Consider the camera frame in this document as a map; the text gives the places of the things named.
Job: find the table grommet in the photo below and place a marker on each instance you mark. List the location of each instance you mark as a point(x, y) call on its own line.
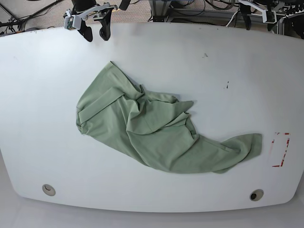
point(256, 195)
point(48, 190)

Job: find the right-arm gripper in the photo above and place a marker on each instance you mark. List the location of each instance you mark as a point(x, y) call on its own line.
point(102, 13)

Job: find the right table grommet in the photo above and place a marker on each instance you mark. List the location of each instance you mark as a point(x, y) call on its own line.
point(256, 195)

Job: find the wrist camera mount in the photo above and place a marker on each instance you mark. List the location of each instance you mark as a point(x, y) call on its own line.
point(269, 15)
point(72, 21)

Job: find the red tape rectangle marking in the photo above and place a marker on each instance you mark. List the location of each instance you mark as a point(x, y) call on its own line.
point(279, 147)

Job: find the green T-shirt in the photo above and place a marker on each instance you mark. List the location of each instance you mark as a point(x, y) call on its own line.
point(154, 128)

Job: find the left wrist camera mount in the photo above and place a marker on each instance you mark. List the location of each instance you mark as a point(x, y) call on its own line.
point(269, 15)

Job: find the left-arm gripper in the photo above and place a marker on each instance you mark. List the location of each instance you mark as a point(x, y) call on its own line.
point(245, 9)

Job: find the left table grommet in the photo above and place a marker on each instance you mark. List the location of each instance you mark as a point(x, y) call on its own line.
point(48, 190)

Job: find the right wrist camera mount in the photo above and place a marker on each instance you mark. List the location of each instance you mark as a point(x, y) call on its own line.
point(72, 21)

